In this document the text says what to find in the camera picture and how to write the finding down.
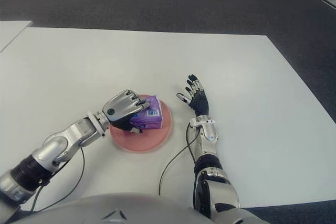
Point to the left robot hand silver back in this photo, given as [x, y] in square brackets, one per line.
[120, 106]

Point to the right robot hand black palm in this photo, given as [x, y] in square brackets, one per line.
[200, 103]

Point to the purple tissue paper pack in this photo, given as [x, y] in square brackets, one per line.
[149, 120]

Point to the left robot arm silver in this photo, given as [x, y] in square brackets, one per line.
[76, 132]

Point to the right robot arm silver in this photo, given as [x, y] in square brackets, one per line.
[210, 132]

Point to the pink round plate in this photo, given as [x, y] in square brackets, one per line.
[147, 142]

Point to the silver robot torso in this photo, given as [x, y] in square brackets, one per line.
[105, 208]

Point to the white laminate table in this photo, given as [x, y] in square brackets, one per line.
[10, 32]

